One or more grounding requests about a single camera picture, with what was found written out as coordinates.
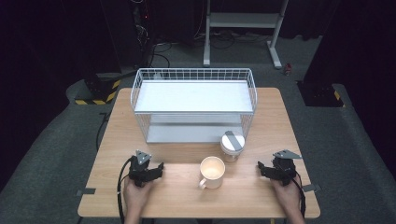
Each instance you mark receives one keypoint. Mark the grey tape strip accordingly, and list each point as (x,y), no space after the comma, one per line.
(86,192)
(311,188)

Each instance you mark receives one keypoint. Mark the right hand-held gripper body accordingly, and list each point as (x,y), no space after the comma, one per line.
(284,170)

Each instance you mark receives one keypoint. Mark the white metal stand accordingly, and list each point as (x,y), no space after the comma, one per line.
(243,20)

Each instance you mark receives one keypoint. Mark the person's right hand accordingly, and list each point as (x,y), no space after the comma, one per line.
(288,196)

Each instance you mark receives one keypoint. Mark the glass jar with white lid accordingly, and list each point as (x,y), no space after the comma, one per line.
(232,145)

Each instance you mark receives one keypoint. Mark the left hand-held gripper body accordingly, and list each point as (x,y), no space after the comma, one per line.
(140,172)

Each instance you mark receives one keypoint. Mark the person's left hand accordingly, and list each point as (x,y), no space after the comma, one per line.
(136,196)

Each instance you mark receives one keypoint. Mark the small red object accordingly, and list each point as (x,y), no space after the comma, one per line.
(288,69)

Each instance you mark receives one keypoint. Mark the dark equipment rack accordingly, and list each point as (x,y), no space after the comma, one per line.
(141,28)

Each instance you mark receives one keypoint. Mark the cream ceramic mug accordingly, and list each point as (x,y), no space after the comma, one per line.
(212,171)

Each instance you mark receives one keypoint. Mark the black base with yellow stripes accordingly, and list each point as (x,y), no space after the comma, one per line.
(320,95)
(99,90)

